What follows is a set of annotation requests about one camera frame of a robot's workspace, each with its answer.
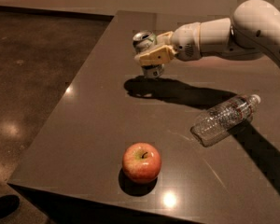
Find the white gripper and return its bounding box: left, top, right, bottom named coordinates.
left=134, top=22, right=202, bottom=66

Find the white green 7up can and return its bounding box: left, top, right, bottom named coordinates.
left=133, top=30, right=164, bottom=79

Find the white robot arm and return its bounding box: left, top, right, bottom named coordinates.
left=133, top=0, right=280, bottom=78

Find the clear plastic water bottle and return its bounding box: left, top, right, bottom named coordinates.
left=190, top=94, right=261, bottom=147

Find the red apple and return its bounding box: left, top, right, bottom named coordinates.
left=122, top=143, right=161, bottom=184

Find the black shoe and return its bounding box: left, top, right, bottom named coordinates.
left=0, top=195, right=20, bottom=218

